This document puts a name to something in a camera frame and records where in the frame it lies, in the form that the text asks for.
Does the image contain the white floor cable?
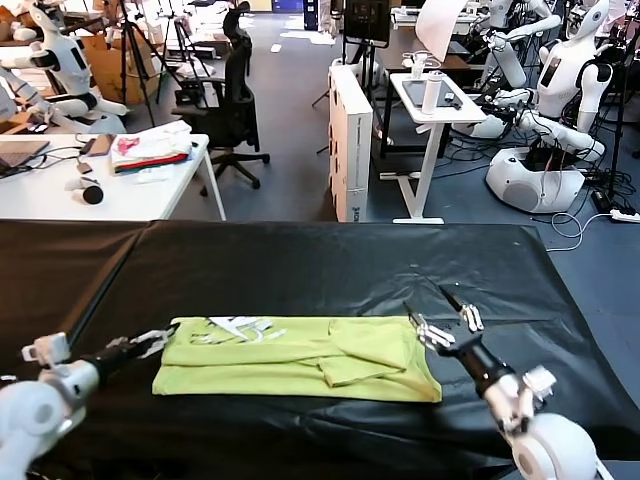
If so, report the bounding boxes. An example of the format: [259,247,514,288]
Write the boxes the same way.
[544,212,614,252]

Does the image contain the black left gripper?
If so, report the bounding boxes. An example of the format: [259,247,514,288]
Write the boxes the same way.
[77,322,182,389]

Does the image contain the white humanoid robot right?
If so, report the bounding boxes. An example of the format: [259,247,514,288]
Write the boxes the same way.
[469,0,614,215]

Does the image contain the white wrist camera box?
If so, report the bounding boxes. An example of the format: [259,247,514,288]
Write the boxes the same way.
[517,364,559,407]
[19,332,70,372]

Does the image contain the white humanoid robot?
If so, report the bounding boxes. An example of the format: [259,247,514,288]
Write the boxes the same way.
[469,0,614,215]
[0,0,129,135]

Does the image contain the black monitor on stand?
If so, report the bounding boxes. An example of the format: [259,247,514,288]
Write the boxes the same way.
[312,0,394,156]

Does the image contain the large white desk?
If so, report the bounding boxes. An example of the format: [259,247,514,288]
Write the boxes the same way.
[0,133,227,224]

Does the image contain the curved white sheet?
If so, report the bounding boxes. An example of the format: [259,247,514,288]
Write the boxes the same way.
[415,0,464,64]

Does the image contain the black camera tripod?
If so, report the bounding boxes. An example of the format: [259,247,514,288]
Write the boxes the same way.
[117,0,166,129]
[159,14,211,109]

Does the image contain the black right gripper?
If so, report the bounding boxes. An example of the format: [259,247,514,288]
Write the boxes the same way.
[402,284,519,399]

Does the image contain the tall white cardboard box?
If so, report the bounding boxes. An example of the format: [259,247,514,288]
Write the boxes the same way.
[328,64,375,224]

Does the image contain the brown flat case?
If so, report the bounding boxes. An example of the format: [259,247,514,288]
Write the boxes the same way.
[87,134,117,157]

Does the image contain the stack of folded clothes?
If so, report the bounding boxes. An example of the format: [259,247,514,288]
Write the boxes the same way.
[109,123,194,176]

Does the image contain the white black handheld controller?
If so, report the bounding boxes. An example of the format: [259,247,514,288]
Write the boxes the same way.
[66,177,105,205]

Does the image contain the black light stand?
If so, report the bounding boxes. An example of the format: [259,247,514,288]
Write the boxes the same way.
[592,49,640,211]

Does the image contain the white humanoid robot left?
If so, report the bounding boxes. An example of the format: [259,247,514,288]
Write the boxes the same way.
[0,0,129,135]

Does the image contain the grey laptop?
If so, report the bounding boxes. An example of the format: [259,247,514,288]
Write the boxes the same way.
[0,141,52,179]

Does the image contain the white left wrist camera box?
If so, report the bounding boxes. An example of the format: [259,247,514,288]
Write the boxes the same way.
[19,332,70,372]

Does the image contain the brown cardboard box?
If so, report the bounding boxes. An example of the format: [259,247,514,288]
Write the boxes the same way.
[82,32,166,106]

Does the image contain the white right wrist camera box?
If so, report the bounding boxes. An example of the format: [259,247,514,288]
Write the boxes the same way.
[517,364,559,407]

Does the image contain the small white standing desk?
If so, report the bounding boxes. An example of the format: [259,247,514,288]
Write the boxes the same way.
[379,73,489,225]

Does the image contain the white drink bottle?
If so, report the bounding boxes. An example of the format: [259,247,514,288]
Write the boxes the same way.
[422,70,445,116]

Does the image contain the black tablet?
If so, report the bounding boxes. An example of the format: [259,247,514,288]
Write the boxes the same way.
[402,78,464,110]

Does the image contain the black office chair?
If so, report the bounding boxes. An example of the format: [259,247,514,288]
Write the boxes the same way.
[171,2,272,197]

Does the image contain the yellow-green t-shirt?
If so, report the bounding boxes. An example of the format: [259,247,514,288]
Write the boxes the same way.
[151,315,444,404]

